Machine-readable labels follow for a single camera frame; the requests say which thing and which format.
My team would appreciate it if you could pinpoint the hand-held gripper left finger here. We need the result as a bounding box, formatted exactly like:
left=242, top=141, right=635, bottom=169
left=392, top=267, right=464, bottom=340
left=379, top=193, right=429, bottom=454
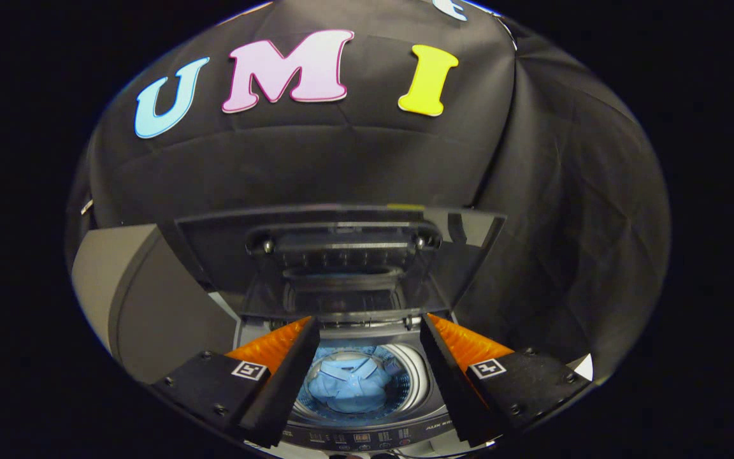
left=150, top=316, right=322, bottom=449

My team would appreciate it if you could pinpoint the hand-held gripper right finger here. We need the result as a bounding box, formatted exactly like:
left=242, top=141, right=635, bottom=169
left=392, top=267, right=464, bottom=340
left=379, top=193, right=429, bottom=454
left=419, top=312, right=594, bottom=448

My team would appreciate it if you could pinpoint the light blue polo shirt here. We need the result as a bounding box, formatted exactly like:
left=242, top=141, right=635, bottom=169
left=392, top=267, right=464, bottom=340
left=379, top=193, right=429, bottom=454
left=308, top=356, right=401, bottom=414

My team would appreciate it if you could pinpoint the dark washing machine lid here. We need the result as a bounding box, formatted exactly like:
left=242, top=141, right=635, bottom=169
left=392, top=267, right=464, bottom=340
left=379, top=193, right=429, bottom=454
left=174, top=205, right=507, bottom=321

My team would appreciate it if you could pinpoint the black backdrop cloth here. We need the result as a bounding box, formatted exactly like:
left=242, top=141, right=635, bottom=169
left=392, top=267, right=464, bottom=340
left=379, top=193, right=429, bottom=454
left=64, top=0, right=670, bottom=383

